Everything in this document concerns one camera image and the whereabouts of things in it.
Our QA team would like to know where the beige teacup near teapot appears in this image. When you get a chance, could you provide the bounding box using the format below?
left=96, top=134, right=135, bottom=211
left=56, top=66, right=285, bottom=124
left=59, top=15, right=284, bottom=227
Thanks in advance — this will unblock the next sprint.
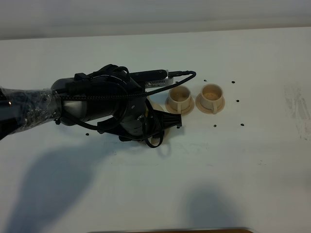
left=168, top=85, right=191, bottom=101

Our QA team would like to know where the beige ceramic teapot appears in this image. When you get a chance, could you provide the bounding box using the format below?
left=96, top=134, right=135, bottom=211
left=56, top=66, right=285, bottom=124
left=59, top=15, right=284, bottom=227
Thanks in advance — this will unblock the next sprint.
left=140, top=97, right=170, bottom=148

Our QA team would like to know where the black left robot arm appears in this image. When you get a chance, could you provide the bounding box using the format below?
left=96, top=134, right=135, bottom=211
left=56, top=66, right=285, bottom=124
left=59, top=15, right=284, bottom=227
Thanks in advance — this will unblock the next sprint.
left=0, top=65, right=182, bottom=141

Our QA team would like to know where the beige saucer under near teacup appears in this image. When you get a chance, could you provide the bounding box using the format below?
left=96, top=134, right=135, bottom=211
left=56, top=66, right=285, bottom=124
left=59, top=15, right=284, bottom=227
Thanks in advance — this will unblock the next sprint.
left=165, top=97, right=194, bottom=116

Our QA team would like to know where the beige saucer under teacup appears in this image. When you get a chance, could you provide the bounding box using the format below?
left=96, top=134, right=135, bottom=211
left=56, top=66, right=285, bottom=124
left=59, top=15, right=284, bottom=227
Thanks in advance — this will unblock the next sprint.
left=195, top=94, right=225, bottom=114
left=165, top=97, right=194, bottom=116

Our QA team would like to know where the beige teacup far right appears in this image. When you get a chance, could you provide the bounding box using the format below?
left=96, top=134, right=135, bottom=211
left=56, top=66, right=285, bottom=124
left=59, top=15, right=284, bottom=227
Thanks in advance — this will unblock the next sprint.
left=201, top=84, right=224, bottom=100

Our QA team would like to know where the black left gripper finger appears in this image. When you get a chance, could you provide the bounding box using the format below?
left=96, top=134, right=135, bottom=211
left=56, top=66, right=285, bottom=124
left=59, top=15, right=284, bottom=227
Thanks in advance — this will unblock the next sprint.
left=155, top=110, right=182, bottom=129

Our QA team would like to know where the beige saucer under far teacup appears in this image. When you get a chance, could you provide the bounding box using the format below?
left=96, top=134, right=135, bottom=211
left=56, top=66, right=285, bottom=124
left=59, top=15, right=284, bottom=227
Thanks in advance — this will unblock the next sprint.
left=195, top=94, right=225, bottom=114

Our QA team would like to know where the black braided camera cable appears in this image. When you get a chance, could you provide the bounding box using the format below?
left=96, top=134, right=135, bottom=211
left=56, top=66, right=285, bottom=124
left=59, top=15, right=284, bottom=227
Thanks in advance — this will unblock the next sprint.
left=59, top=70, right=197, bottom=100

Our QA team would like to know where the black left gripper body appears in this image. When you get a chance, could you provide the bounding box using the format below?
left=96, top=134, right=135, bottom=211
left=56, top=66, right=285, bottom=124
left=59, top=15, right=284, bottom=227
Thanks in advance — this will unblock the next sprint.
left=98, top=99, right=147, bottom=142

